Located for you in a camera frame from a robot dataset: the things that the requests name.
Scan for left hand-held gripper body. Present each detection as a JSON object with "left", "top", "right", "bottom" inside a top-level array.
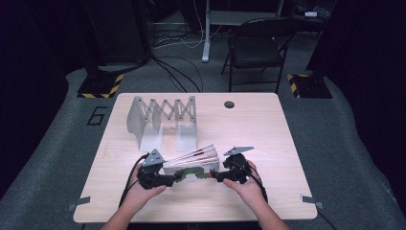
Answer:
[{"left": 137, "top": 148, "right": 176, "bottom": 191}]

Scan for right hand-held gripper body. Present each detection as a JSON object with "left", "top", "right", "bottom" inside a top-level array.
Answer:
[{"left": 219, "top": 146, "right": 256, "bottom": 185}]

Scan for caterpillar picture board book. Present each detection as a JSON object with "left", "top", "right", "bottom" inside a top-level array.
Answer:
[{"left": 162, "top": 143, "right": 221, "bottom": 185}]

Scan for person's left hand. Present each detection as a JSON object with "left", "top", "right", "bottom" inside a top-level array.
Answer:
[{"left": 126, "top": 164, "right": 168, "bottom": 212}]

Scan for person's right hand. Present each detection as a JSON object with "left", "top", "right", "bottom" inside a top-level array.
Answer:
[{"left": 222, "top": 159, "right": 267, "bottom": 210}]

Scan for grey expandable metal book rack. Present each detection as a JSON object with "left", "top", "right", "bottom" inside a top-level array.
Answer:
[{"left": 125, "top": 95, "right": 198, "bottom": 153}]

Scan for striped black stand base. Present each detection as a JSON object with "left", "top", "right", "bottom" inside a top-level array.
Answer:
[
  {"left": 77, "top": 72, "right": 124, "bottom": 100},
  {"left": 285, "top": 73, "right": 333, "bottom": 100}
]

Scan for black folding chair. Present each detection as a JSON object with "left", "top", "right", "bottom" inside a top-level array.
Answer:
[{"left": 220, "top": 16, "right": 300, "bottom": 94}]

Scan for white desk leg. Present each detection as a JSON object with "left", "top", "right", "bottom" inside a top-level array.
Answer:
[{"left": 201, "top": 0, "right": 213, "bottom": 63}]

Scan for black equipment cabinet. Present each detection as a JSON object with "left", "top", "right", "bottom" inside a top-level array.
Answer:
[{"left": 83, "top": 0, "right": 152, "bottom": 66}]

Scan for grey desk top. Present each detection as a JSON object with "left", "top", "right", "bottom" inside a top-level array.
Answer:
[{"left": 209, "top": 11, "right": 285, "bottom": 27}]

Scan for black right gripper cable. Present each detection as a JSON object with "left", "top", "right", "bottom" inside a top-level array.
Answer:
[{"left": 234, "top": 159, "right": 269, "bottom": 204}]

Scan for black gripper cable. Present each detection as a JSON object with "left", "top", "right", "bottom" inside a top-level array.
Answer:
[
  {"left": 234, "top": 159, "right": 269, "bottom": 204},
  {"left": 118, "top": 152, "right": 151, "bottom": 209}
]

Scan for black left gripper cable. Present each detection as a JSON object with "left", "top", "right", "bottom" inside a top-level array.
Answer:
[{"left": 118, "top": 152, "right": 151, "bottom": 209}]

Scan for grey table edge bracket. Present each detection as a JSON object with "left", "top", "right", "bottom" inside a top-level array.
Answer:
[
  {"left": 66, "top": 195, "right": 92, "bottom": 212},
  {"left": 300, "top": 194, "right": 325, "bottom": 210}
]

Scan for black floor cables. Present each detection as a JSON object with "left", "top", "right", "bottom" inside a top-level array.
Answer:
[{"left": 149, "top": 56, "right": 205, "bottom": 94}]

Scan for black cable under table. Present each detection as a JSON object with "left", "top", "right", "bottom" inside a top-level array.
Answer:
[{"left": 317, "top": 209, "right": 339, "bottom": 230}]

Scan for white floor cables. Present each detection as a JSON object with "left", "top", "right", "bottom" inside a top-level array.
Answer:
[{"left": 152, "top": 0, "right": 224, "bottom": 51}]

